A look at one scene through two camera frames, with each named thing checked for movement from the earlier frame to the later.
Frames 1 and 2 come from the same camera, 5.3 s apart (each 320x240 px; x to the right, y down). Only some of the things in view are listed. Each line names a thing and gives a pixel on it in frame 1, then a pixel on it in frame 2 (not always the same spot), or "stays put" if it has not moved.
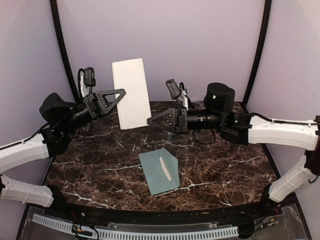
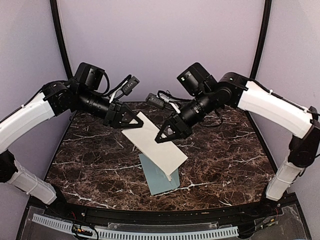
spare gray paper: x=133 y=107 to x=165 y=155
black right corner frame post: x=265 y=27 stays put
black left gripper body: x=92 y=105 to x=111 y=117
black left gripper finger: x=107 y=99 to x=128 y=119
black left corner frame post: x=64 y=48 stays put
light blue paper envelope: x=161 y=170 stays put
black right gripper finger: x=166 y=121 to x=168 y=133
